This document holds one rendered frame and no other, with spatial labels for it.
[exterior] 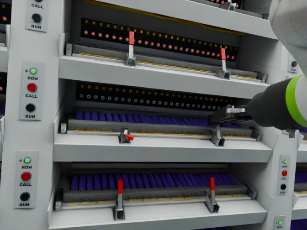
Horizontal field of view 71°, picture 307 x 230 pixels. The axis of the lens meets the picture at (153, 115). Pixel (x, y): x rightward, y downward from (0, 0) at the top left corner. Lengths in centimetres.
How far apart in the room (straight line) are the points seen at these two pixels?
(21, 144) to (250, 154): 59
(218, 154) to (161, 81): 26
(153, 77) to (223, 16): 26
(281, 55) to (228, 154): 34
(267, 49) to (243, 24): 15
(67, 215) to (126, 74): 36
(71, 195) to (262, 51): 72
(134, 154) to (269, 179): 43
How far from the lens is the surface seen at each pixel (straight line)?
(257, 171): 80
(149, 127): 60
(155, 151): 55
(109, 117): 62
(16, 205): 57
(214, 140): 64
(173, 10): 61
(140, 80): 54
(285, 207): 84
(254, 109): 48
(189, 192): 69
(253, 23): 73
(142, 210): 62
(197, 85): 59
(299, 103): 41
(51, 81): 52
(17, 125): 53
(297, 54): 36
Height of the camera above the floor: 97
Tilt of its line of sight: 1 degrees down
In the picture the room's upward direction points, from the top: 4 degrees clockwise
